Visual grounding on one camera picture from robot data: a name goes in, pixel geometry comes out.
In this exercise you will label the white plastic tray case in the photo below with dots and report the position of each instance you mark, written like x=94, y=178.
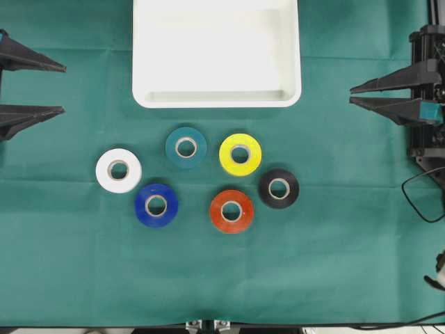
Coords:
x=216, y=54

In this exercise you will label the white black object at edge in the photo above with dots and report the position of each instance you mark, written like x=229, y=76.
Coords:
x=438, y=282

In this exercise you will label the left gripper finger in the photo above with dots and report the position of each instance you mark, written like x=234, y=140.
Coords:
x=16, y=118
x=15, y=56

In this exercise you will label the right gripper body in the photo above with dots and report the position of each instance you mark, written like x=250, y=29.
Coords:
x=428, y=43

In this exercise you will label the green table cloth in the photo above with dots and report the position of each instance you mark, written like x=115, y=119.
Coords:
x=349, y=250

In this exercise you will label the red tape roll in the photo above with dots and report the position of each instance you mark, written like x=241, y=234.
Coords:
x=238, y=225

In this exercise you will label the black tape roll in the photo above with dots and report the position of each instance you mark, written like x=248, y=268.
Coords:
x=288, y=179

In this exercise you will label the yellow tape roll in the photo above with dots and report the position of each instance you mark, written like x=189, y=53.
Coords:
x=247, y=142

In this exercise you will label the green tape roll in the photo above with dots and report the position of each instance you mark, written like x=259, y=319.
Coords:
x=180, y=135

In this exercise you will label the blue tape roll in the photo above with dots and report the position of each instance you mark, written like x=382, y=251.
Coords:
x=143, y=198

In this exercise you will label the metal bracket at table edge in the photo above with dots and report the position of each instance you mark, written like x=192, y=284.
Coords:
x=207, y=326

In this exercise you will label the white tape roll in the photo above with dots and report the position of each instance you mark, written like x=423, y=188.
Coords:
x=104, y=170

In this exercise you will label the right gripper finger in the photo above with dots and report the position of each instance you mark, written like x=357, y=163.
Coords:
x=413, y=76
x=403, y=111

